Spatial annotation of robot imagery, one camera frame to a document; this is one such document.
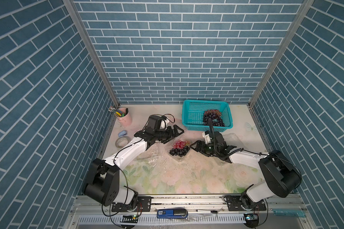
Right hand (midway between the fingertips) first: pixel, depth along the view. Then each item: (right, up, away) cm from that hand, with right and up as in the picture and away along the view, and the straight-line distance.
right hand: (194, 148), depth 88 cm
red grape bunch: (-8, +1, +3) cm, 9 cm away
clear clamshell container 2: (-23, -5, +5) cm, 24 cm away
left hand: (-7, +9, -7) cm, 14 cm away
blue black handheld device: (-13, -27, -21) cm, 36 cm away
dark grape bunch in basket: (+19, +20, +20) cm, 34 cm away
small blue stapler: (-50, +8, +11) cm, 52 cm away
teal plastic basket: (+4, +21, +26) cm, 34 cm away
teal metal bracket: (+47, -30, -16) cm, 58 cm away
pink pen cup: (-48, +19, +11) cm, 53 cm away
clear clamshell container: (-15, 0, +4) cm, 16 cm away
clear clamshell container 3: (+27, +4, +11) cm, 30 cm away
